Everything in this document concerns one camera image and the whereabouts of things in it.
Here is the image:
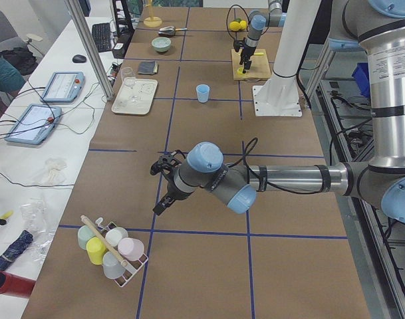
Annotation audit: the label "pink cup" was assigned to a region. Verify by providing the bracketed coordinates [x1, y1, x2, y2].
[118, 237, 144, 261]

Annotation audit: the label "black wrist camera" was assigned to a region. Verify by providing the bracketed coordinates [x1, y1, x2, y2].
[150, 150, 186, 175]

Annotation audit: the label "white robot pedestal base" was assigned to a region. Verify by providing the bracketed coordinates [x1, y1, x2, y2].
[253, 0, 321, 117]

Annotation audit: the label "lower teach pendant tablet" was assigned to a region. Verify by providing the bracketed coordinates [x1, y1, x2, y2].
[4, 104, 62, 146]

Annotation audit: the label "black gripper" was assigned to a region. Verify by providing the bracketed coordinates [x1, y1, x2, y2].
[239, 46, 255, 74]
[153, 172, 189, 216]

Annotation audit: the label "teach pendant tablet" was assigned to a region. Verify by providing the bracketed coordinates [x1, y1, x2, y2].
[4, 104, 62, 146]
[40, 72, 85, 103]

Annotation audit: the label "light blue plastic cup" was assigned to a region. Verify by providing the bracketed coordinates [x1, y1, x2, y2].
[196, 84, 210, 103]

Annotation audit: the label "blue storage bin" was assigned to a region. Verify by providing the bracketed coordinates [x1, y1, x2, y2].
[352, 62, 370, 98]

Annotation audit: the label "pale grey cup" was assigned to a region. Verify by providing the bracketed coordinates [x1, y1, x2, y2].
[102, 251, 125, 280]

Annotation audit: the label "black keyboard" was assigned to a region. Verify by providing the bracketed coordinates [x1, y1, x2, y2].
[91, 23, 111, 53]

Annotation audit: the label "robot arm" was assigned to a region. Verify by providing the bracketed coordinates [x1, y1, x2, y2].
[150, 1, 405, 223]
[233, 0, 287, 74]

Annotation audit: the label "crumpled clear plastic bag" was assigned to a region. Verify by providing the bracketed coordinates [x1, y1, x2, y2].
[20, 196, 56, 265]

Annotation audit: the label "wooden rack handle rod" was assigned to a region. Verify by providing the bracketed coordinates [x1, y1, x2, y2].
[80, 215, 128, 268]

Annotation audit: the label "aluminium frame post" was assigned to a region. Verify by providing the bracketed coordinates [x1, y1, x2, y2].
[65, 0, 114, 101]

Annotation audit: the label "white wire cup rack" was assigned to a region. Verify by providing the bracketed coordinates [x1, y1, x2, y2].
[95, 217, 148, 287]

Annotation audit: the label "yellow cup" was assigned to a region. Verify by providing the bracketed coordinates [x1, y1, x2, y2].
[86, 237, 107, 265]

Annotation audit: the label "folded blue plaid umbrella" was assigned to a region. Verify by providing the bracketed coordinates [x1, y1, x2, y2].
[0, 230, 33, 272]

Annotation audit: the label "green lime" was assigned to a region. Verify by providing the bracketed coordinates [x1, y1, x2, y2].
[229, 19, 241, 32]

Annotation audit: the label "grey folded cloth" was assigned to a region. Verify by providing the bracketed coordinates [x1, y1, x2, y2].
[138, 61, 158, 75]

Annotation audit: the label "whole yellow lemon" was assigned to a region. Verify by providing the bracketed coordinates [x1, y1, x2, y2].
[239, 20, 247, 30]

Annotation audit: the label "upper teach pendant tablet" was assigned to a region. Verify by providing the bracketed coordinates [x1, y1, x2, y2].
[40, 72, 85, 103]

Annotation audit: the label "metal ice scoop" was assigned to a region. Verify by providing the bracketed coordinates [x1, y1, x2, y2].
[158, 26, 187, 37]

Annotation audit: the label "white crumpled gloves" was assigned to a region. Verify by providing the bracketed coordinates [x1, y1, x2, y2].
[33, 158, 67, 186]

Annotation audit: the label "white cup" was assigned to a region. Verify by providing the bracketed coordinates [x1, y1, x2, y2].
[105, 227, 128, 248]

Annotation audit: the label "red cylinder tube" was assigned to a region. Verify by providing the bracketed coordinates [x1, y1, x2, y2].
[0, 272, 36, 298]

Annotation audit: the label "clear wine glass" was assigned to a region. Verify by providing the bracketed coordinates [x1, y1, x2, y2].
[120, 66, 140, 102]

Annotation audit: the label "person in teal shorts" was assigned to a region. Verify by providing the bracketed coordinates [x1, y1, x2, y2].
[0, 52, 25, 118]

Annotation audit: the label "green bowl of ice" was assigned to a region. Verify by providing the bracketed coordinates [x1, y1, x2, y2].
[151, 37, 172, 53]

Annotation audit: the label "black computer mouse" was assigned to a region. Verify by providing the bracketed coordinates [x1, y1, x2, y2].
[72, 54, 87, 64]

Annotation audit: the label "black box with label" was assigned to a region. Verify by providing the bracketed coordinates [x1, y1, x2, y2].
[112, 43, 126, 59]

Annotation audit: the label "mint green cup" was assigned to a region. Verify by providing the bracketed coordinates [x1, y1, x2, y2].
[77, 225, 95, 250]

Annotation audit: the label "wooden cutting board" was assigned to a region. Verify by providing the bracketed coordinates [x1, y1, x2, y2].
[231, 49, 271, 80]

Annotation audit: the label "cream bear tray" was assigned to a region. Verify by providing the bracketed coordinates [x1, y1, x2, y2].
[111, 77, 158, 116]

